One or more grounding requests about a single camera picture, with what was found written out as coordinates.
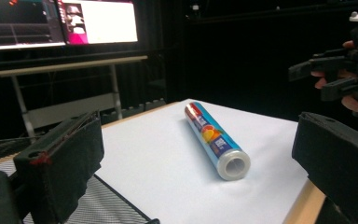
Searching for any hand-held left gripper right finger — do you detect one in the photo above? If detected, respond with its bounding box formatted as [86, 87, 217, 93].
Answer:
[291, 111, 358, 223]

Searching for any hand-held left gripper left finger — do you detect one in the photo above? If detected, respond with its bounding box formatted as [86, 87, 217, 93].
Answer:
[13, 110, 105, 224]

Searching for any blue cling film roll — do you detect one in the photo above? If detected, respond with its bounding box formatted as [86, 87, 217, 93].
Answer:
[184, 101, 252, 182]

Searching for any dark screen monitor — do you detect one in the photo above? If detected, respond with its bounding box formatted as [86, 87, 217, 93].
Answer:
[0, 0, 67, 52]

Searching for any bright screen monitor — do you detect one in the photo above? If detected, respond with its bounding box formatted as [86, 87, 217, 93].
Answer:
[57, 0, 139, 46]

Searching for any white metal frame desk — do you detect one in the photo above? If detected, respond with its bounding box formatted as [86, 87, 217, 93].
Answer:
[0, 55, 149, 138]

